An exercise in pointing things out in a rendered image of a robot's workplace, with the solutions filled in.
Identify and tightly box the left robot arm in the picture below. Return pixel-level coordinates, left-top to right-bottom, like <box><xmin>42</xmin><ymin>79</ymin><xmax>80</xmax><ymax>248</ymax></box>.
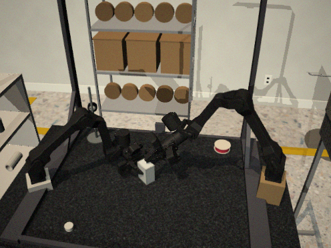
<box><xmin>161</xmin><ymin>89</ymin><xmax>286</xmax><ymax>183</ymax></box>

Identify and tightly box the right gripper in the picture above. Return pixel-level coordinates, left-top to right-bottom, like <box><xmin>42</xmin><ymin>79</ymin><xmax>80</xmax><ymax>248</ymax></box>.
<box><xmin>117</xmin><ymin>148</ymin><xmax>149</xmax><ymax>176</ymax></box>

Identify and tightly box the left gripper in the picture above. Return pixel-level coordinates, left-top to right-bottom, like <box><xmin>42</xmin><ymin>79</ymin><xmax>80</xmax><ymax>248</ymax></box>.
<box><xmin>144</xmin><ymin>132</ymin><xmax>179</xmax><ymax>163</ymax></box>

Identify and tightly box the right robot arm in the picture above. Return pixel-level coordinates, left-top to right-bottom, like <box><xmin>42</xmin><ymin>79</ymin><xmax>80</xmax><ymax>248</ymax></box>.
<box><xmin>25</xmin><ymin>107</ymin><xmax>143</xmax><ymax>185</ymax></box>

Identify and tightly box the white short cylinder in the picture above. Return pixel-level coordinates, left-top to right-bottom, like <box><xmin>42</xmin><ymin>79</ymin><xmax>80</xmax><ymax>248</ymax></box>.
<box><xmin>64</xmin><ymin>222</ymin><xmax>74</xmax><ymax>232</ymax></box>

